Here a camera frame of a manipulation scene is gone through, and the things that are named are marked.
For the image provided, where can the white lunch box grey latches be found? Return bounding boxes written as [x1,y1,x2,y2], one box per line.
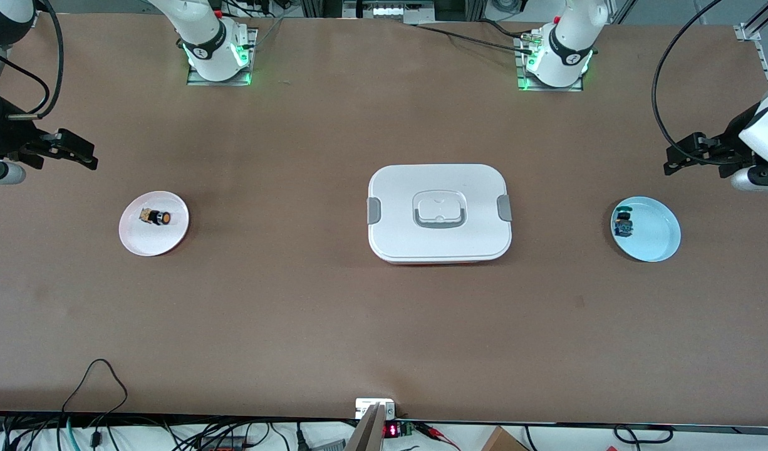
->
[366,163,513,265]

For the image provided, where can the brown cardboard box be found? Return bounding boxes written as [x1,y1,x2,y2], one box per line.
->
[481,426,530,451]

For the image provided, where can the light blue round plate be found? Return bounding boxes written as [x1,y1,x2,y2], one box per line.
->
[610,196,682,262]

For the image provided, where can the white round plate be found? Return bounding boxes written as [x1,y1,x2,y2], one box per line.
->
[118,190,190,257]

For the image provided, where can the white power strip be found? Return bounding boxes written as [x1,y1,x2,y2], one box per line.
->
[343,0,436,19]

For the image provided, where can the red clip lead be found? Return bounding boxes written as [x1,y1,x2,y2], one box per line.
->
[415,423,463,448]

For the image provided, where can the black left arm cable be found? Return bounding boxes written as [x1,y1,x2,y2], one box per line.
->
[651,0,735,167]

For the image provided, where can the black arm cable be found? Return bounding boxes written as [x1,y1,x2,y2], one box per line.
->
[0,0,65,120]
[651,0,735,167]

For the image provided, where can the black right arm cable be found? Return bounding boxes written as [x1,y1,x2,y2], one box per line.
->
[0,0,65,120]

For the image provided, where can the aluminium frame rail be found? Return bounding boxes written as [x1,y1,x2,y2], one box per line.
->
[734,0,768,88]

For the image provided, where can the looped black cable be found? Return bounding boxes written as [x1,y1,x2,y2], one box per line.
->
[61,358,129,433]

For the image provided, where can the short black table cable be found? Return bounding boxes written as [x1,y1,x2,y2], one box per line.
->
[478,19,536,44]

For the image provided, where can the long black table cable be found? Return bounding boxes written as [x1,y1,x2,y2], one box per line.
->
[412,24,535,54]

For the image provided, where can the white metal bracket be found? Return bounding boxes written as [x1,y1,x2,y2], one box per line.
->
[355,398,396,419]

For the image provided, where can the grey mounting post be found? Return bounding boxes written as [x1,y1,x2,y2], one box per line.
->
[345,404,386,451]

